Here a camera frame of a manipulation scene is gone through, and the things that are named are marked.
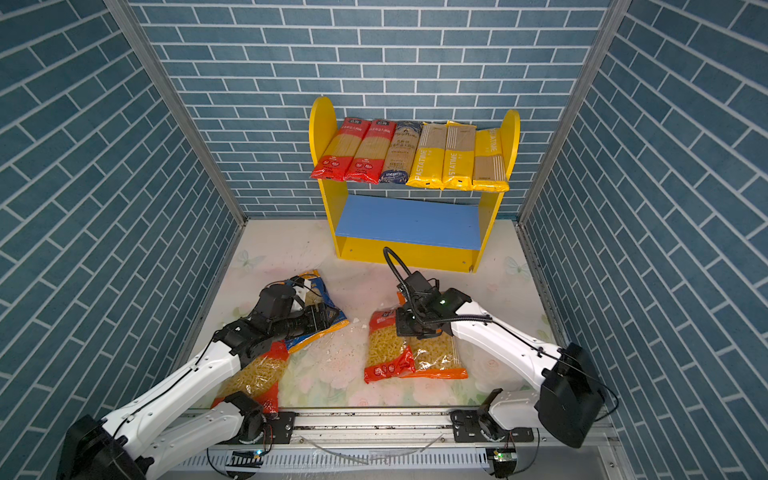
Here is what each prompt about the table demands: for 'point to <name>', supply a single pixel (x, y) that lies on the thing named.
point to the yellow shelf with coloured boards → (422, 227)
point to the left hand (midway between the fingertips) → (332, 316)
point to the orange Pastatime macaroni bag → (434, 357)
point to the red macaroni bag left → (259, 378)
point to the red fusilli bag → (388, 354)
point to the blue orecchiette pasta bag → (297, 342)
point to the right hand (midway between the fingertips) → (394, 324)
